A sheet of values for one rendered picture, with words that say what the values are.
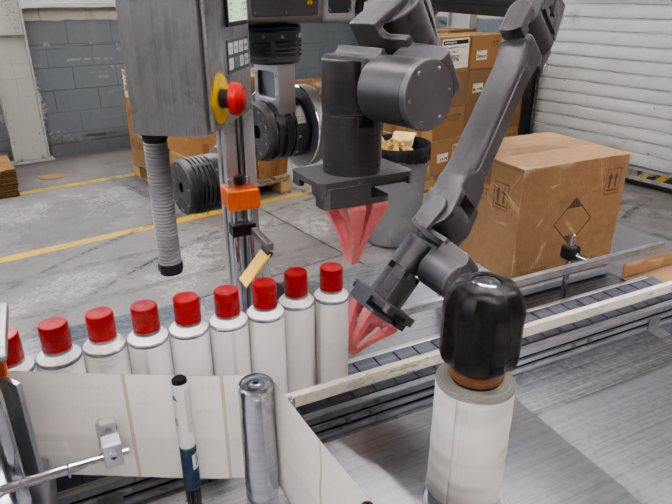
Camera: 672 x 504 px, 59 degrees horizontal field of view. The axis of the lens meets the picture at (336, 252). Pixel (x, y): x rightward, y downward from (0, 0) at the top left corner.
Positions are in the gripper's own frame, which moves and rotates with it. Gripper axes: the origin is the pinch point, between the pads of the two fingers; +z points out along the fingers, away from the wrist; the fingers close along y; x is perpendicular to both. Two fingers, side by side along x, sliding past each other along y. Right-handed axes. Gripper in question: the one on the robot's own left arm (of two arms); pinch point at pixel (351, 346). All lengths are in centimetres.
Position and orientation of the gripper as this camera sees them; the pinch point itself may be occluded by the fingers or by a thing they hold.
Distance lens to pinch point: 92.6
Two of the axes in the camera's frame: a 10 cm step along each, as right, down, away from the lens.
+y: 4.4, 3.5, -8.2
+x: 6.9, 4.5, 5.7
